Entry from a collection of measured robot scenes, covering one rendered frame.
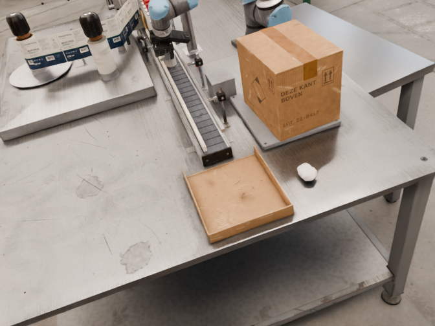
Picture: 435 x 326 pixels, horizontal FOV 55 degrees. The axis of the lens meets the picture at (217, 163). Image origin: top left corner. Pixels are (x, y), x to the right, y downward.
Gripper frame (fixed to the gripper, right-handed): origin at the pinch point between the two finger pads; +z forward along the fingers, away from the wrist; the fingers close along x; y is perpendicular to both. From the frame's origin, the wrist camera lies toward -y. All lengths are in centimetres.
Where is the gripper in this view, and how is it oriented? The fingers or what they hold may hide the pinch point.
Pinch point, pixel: (171, 57)
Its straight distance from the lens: 191.5
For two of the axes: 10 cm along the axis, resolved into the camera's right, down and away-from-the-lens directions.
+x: 3.4, 8.9, -3.1
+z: -0.2, 3.4, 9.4
